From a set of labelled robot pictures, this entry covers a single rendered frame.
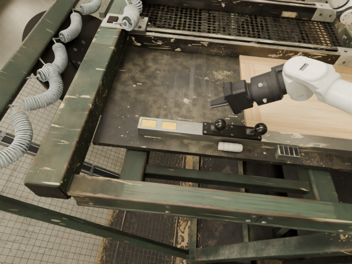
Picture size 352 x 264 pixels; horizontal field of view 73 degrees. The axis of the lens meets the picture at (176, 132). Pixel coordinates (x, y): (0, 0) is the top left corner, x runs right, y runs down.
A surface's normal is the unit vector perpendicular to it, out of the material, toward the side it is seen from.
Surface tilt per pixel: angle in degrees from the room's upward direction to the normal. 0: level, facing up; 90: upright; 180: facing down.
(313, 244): 0
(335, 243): 0
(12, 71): 90
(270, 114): 56
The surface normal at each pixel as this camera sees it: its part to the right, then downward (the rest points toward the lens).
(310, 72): -0.50, -0.51
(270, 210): 0.06, -0.57
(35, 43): 0.61, -0.41
